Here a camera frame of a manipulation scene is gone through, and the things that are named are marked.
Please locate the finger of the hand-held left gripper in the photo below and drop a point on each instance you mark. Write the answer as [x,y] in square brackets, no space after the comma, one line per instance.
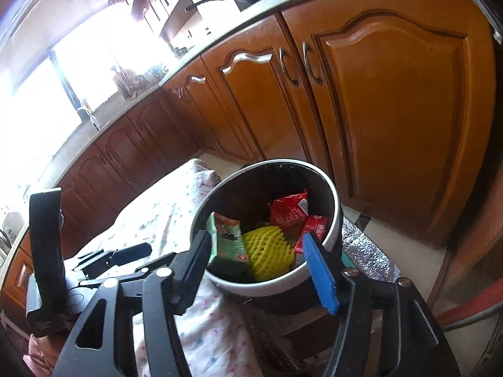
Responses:
[153,269]
[125,254]

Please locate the wooden cabinet door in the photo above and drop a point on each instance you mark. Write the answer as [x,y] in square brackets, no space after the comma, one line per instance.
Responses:
[255,102]
[161,129]
[86,188]
[192,106]
[122,153]
[393,106]

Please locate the small red wrapper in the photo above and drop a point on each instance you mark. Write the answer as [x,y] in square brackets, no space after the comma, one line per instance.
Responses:
[314,227]

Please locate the kitchen window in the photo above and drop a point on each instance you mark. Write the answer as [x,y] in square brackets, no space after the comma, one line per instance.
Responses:
[39,106]

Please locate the green milk carton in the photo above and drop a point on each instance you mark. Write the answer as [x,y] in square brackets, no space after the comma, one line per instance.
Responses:
[228,247]

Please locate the white floral tablecloth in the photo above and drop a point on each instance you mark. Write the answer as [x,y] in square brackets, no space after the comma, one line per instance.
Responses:
[212,333]

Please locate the red snack packet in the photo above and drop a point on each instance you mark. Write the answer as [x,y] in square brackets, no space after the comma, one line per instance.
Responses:
[289,212]

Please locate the yellow foam fruit net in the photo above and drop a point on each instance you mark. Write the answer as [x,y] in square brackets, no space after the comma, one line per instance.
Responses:
[267,251]

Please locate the brown wooden stool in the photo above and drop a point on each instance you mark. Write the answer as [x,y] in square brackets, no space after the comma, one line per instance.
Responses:
[298,322]

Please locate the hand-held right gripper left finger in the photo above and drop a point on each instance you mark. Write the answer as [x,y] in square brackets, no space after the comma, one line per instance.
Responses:
[194,267]

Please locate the utensil holder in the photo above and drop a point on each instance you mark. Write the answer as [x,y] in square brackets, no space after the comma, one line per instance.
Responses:
[125,82]

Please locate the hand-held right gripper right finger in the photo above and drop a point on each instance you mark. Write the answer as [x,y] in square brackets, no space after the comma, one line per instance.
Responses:
[320,275]

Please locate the silver foil mat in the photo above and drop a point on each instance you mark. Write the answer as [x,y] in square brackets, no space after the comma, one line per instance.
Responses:
[365,247]

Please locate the kitchen faucet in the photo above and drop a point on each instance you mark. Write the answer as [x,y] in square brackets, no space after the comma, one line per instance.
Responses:
[89,116]

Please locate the white metal bowl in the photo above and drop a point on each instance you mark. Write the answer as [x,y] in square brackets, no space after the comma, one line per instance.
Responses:
[271,287]

